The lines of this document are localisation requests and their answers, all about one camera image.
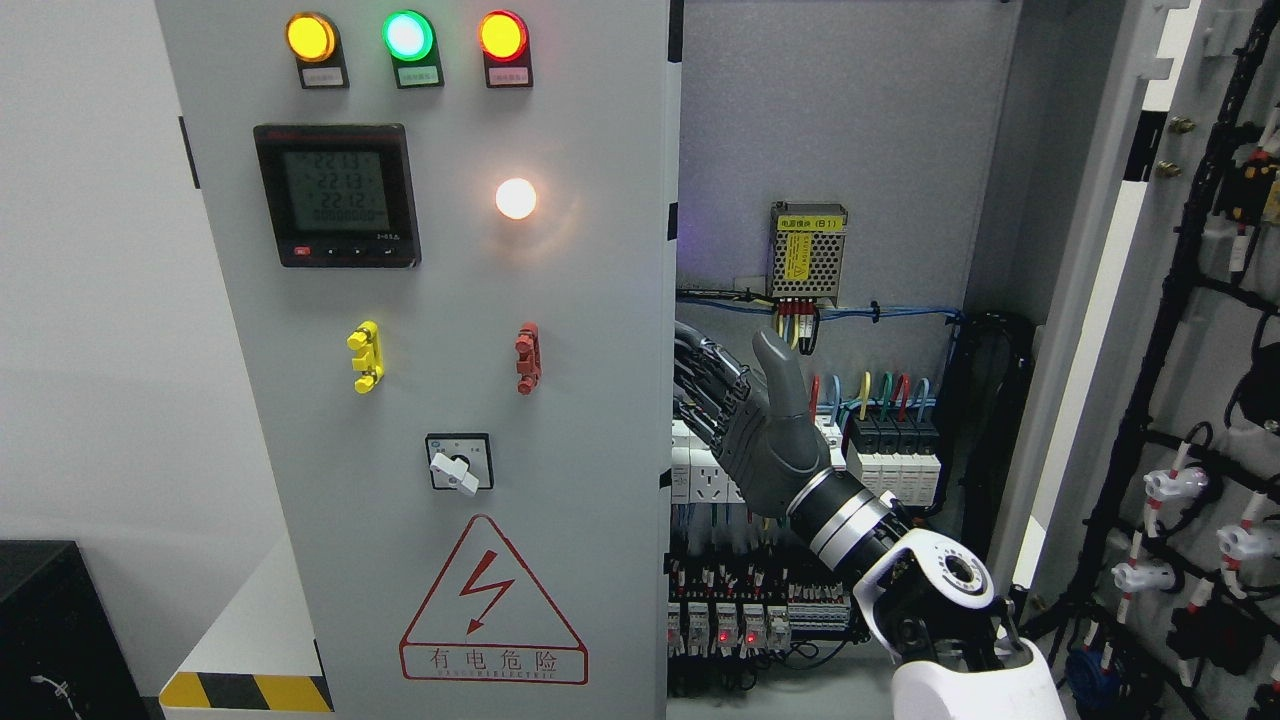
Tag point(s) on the grey robotic hand second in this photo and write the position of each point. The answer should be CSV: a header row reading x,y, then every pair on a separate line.
x,y
755,419

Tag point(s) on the grey cabinet door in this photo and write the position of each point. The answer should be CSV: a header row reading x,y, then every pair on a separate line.
x,y
1159,569
589,114

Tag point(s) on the white robot arm second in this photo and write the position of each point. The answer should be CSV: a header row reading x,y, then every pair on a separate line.
x,y
931,603

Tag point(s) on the white socket breaker row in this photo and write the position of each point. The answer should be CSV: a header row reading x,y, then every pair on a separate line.
x,y
696,475

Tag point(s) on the black surge protector modules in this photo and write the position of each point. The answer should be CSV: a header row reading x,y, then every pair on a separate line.
x,y
896,456

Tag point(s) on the metal mesh power supply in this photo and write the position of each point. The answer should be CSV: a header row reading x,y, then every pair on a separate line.
x,y
808,250

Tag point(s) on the lower relay terminal row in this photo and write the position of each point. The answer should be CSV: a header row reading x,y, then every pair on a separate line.
x,y
746,608

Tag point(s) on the red terminal connector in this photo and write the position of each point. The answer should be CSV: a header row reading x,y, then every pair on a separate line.
x,y
528,358

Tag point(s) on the red electric warning sticker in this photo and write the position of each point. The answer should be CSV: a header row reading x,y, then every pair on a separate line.
x,y
487,618

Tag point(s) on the white glowing indicator lamp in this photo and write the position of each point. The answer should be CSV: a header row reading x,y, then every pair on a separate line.
x,y
516,198

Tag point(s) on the yellow terminal connector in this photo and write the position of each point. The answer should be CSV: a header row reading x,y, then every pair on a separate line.
x,y
367,361

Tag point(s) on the red indicator lamp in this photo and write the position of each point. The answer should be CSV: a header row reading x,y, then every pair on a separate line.
x,y
503,35

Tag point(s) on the black digital power meter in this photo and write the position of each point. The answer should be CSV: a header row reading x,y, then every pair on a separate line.
x,y
339,195

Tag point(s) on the green indicator lamp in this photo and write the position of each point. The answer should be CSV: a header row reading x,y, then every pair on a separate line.
x,y
408,35

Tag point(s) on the yellow indicator lamp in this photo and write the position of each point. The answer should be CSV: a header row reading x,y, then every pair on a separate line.
x,y
311,37

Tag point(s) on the black box lower left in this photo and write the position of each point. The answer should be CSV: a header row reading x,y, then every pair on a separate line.
x,y
59,655

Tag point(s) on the white rotary selector switch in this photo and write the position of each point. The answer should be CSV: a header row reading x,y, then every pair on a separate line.
x,y
460,461

